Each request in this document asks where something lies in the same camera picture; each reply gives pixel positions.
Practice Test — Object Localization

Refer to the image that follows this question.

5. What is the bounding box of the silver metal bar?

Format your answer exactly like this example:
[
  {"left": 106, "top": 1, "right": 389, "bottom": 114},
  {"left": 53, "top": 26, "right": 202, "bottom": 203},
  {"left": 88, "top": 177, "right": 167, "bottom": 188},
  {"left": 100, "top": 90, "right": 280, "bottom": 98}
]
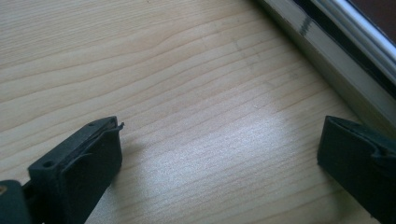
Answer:
[
  {"left": 255, "top": 0, "right": 396, "bottom": 141},
  {"left": 311, "top": 0, "right": 396, "bottom": 83}
]

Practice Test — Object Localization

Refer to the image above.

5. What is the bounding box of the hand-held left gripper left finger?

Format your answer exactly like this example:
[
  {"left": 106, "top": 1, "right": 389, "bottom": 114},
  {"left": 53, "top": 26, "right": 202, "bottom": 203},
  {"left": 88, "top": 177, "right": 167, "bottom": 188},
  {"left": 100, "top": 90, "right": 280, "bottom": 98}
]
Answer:
[{"left": 21, "top": 116, "right": 125, "bottom": 224}]

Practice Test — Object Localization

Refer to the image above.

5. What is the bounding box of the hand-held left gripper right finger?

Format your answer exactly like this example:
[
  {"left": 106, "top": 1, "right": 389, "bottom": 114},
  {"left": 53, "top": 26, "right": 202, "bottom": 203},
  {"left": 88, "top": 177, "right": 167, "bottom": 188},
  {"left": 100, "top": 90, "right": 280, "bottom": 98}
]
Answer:
[{"left": 317, "top": 115, "right": 396, "bottom": 224}]

